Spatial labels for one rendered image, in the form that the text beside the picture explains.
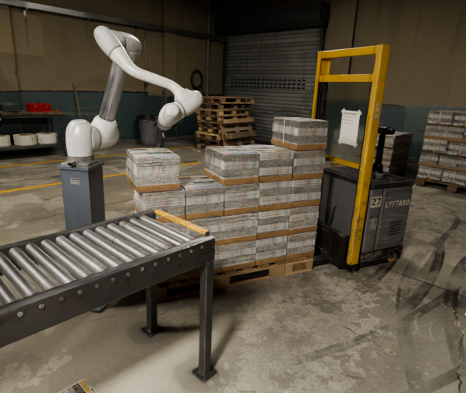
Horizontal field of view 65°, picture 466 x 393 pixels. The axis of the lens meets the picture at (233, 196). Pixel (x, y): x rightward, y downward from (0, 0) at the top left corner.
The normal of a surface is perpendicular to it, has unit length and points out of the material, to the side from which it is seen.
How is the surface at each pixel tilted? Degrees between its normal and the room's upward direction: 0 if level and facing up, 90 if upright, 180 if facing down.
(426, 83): 90
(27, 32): 90
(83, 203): 90
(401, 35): 90
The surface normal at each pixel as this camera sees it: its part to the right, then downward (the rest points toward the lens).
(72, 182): -0.13, 0.28
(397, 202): 0.42, 0.27
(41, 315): 0.72, 0.22
